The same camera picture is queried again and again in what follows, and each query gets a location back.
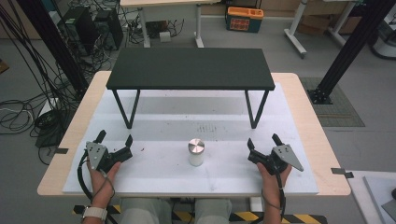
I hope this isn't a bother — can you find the grey floor mat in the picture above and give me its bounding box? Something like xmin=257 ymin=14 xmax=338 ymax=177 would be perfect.
xmin=300 ymin=77 xmax=366 ymax=128

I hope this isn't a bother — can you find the black computer tower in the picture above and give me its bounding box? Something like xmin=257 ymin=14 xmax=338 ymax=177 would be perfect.
xmin=92 ymin=7 xmax=124 ymax=51
xmin=57 ymin=6 xmax=99 ymax=56

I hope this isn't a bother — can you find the left hand-held gripper cable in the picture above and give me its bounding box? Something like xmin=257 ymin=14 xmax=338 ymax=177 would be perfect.
xmin=77 ymin=150 xmax=95 ymax=203

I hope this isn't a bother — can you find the black shelf with metal legs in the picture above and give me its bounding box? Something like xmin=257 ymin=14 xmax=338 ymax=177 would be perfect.
xmin=105 ymin=47 xmax=276 ymax=131

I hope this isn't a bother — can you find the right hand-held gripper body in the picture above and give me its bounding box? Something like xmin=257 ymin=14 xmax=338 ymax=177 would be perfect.
xmin=247 ymin=144 xmax=304 ymax=176

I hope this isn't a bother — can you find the hand-held gripper cable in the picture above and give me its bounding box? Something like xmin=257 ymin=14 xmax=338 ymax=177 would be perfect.
xmin=261 ymin=167 xmax=288 ymax=224
xmin=77 ymin=150 xmax=95 ymax=203

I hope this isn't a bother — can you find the cardboard box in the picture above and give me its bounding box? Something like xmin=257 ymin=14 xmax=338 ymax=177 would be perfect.
xmin=296 ymin=13 xmax=332 ymax=35

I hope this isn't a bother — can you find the orange and teal toolbox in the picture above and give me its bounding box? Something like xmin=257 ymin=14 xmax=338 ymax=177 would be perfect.
xmin=225 ymin=6 xmax=265 ymax=35

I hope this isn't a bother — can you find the white power adapter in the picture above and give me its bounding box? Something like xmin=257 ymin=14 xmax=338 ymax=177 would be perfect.
xmin=159 ymin=30 xmax=173 ymax=43

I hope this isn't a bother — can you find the person's left leg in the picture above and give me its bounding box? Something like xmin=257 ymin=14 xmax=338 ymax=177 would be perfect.
xmin=119 ymin=198 xmax=174 ymax=224

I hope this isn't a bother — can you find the white wristwatch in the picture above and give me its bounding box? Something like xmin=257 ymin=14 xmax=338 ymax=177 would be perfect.
xmin=80 ymin=204 xmax=109 ymax=222

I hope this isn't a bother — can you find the white side table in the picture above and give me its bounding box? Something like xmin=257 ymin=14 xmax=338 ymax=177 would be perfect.
xmin=346 ymin=170 xmax=396 ymax=224

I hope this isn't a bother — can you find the person's right leg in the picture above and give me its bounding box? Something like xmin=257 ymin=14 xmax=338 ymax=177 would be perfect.
xmin=193 ymin=198 xmax=233 ymax=224

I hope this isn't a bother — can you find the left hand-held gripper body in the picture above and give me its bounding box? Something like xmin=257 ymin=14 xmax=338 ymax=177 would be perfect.
xmin=85 ymin=140 xmax=134 ymax=175

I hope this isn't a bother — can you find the bundle of black floor cables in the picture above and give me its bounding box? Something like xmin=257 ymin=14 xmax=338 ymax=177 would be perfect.
xmin=0 ymin=0 xmax=115 ymax=166

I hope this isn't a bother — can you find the white-legged wooden desk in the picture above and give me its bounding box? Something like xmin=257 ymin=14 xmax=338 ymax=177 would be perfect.
xmin=119 ymin=0 xmax=222 ymax=49

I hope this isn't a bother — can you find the right hand-held gripper cable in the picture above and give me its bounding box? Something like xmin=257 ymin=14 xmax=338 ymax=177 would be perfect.
xmin=261 ymin=167 xmax=288 ymax=224

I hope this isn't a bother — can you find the yellow black hazard tape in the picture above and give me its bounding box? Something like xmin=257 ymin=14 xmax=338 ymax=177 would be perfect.
xmin=72 ymin=203 xmax=329 ymax=224

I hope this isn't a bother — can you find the person's right hand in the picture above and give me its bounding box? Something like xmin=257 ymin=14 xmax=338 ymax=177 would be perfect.
xmin=256 ymin=161 xmax=293 ymax=204

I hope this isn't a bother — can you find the silver metal cylinder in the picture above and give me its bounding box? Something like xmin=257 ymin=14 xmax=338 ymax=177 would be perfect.
xmin=187 ymin=137 xmax=206 ymax=168

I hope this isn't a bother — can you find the black metal frame post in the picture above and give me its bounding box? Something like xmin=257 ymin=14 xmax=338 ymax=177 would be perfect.
xmin=16 ymin=0 xmax=91 ymax=96
xmin=306 ymin=0 xmax=396 ymax=105

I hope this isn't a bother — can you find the white table mat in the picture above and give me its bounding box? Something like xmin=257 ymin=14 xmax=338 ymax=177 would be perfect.
xmin=62 ymin=81 xmax=320 ymax=198

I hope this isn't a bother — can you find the person's left hand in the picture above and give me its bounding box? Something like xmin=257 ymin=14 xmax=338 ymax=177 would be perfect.
xmin=86 ymin=161 xmax=122 ymax=209

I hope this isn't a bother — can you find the white desk leg frame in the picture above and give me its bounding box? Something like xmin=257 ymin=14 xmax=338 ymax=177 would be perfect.
xmin=283 ymin=0 xmax=310 ymax=60

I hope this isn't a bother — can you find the person's leg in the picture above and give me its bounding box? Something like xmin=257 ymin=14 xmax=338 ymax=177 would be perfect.
xmin=193 ymin=198 xmax=233 ymax=224
xmin=119 ymin=198 xmax=174 ymax=224

